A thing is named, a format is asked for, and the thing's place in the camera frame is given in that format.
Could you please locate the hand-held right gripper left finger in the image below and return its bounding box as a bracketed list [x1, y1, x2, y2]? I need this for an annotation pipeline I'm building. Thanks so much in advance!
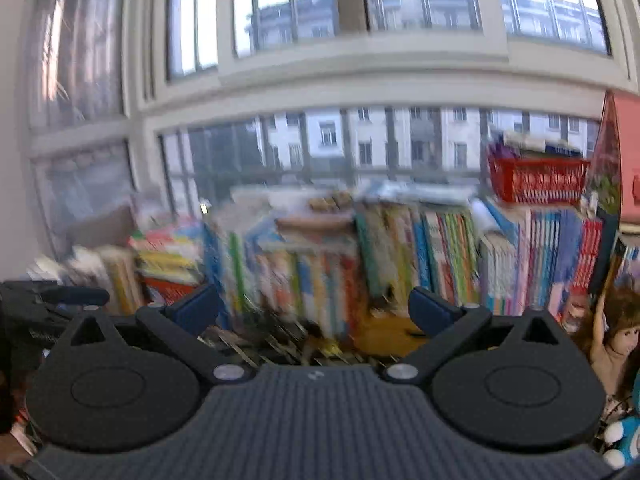
[50, 282, 251, 387]

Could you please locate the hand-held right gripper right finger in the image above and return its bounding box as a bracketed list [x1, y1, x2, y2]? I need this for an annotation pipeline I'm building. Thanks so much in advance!
[379, 286, 577, 387]

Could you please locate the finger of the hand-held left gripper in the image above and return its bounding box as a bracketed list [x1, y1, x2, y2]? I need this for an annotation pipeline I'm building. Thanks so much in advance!
[42, 287, 111, 308]

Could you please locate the row of colourful books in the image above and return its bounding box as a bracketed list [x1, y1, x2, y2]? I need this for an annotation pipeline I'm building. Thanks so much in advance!
[202, 185, 621, 342]

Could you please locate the stack of flat books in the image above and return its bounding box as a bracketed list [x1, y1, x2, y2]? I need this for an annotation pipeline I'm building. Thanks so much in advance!
[492, 129, 585, 162]

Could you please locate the pale book pile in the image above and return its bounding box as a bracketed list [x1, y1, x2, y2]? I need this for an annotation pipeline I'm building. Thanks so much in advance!
[30, 244, 142, 312]

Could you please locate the colourful picture book stack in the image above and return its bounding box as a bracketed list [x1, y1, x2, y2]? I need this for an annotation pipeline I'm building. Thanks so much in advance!
[127, 224, 207, 307]

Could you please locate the red plastic crate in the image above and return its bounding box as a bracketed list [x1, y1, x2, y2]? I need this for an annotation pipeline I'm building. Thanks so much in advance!
[487, 154, 592, 207]

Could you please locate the brown haired doll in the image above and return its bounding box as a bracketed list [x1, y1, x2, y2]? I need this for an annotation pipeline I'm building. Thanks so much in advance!
[565, 287, 640, 402]

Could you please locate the blue plush toy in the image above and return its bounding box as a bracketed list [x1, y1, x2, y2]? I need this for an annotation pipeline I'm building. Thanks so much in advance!
[602, 374, 640, 472]

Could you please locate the pink red tall book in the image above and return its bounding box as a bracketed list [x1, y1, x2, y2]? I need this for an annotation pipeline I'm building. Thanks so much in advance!
[582, 90, 640, 292]

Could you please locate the large window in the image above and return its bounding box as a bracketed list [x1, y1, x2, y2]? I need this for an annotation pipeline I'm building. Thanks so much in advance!
[25, 0, 632, 262]

